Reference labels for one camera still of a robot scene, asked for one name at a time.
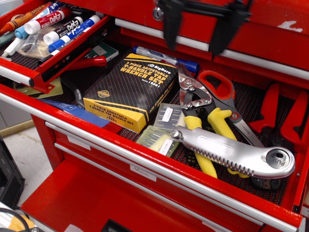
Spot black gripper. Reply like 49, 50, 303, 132
156, 0, 253, 56

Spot blue marker in main drawer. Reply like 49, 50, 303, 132
132, 46, 200, 73

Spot green white small box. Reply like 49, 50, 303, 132
85, 42, 119, 62

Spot black yellow tap wrench box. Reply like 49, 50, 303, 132
84, 53, 178, 133

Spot open main red drawer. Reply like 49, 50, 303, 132
0, 40, 309, 232

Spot open small red drawer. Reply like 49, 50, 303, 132
0, 16, 114, 87

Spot silver cabinet lock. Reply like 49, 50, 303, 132
152, 7, 164, 21

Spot clear blade case upper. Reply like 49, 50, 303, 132
154, 103, 186, 132

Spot clear blade case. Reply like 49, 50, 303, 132
154, 103, 186, 132
136, 126, 179, 157

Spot blue Expo marker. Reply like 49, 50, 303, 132
48, 15, 100, 53

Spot red tool chest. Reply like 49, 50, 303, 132
17, 0, 309, 232

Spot clear blade case lower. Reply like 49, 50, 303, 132
136, 126, 179, 157

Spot black Expo marker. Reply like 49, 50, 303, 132
43, 16, 84, 45

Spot blue plastic card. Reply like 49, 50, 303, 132
39, 99, 109, 128

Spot yellowish plastic plate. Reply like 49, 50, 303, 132
13, 77, 63, 99

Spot red Expo marker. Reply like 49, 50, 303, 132
24, 7, 72, 35

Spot clear plastic bag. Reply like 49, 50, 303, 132
17, 33, 50, 59

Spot light blue capped marker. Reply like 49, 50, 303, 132
15, 1, 67, 39

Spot orange Crayola marker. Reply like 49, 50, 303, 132
0, 2, 52, 35

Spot black crate on floor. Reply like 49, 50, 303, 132
0, 137, 25, 208

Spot yellow sponge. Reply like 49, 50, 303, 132
8, 215, 35, 232

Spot yellow handled tin snips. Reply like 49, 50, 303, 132
177, 62, 250, 179

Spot red grey handled scissors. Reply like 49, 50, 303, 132
198, 70, 264, 147

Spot red handled tool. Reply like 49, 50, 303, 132
66, 56, 107, 71

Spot red handled crimping pliers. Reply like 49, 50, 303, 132
247, 82, 309, 192

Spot black wire stripper tool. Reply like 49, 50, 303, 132
184, 149, 199, 168

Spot black cable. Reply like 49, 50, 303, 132
0, 207, 31, 232

